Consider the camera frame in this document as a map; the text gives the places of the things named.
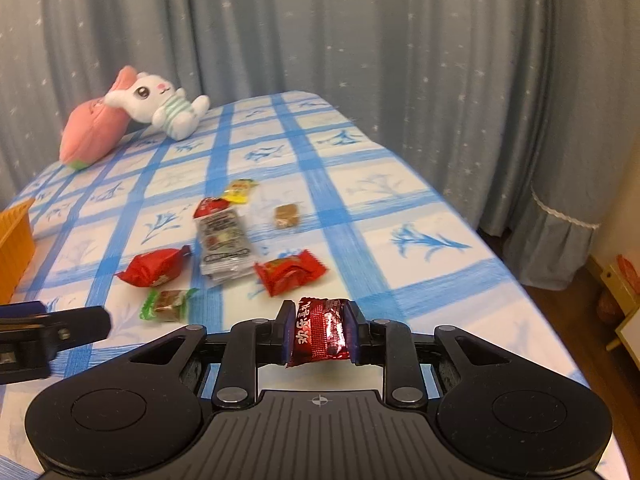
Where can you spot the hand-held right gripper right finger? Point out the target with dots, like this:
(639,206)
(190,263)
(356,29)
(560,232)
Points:
(352,333)

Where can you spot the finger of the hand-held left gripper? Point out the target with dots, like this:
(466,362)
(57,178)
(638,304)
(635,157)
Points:
(80,330)
(22,308)

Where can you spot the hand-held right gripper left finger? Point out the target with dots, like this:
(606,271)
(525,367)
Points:
(286,331)

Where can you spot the dark red candy packet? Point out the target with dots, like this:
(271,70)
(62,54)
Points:
(317,332)

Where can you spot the red snack packet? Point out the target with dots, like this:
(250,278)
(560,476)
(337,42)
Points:
(150,267)
(290,272)

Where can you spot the orange plastic tray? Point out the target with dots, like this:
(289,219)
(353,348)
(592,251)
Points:
(15,250)

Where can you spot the grey snack packet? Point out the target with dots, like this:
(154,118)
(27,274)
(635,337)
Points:
(222,235)
(226,272)

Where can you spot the brown candy in green wrapper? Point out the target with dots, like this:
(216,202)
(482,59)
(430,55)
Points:
(167,305)

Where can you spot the brown candy in clear wrapper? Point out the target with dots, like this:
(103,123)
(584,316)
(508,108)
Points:
(287,216)

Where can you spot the small red candy packet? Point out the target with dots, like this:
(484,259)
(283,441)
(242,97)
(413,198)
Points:
(210,206)

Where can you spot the yellow candy packet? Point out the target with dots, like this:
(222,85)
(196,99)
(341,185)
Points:
(239,191)

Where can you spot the blue checked tablecloth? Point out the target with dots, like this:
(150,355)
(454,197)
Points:
(350,185)

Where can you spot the pink plush carrot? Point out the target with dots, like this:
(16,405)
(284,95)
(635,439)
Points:
(92,130)

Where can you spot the white plush rabbit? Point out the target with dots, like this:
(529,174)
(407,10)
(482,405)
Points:
(150,95)

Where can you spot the yellow white small cabinet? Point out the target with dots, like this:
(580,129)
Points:
(625,320)

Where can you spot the red round object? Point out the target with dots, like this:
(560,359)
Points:
(627,266)

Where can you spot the grey star-print curtain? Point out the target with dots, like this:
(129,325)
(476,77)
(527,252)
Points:
(350,25)

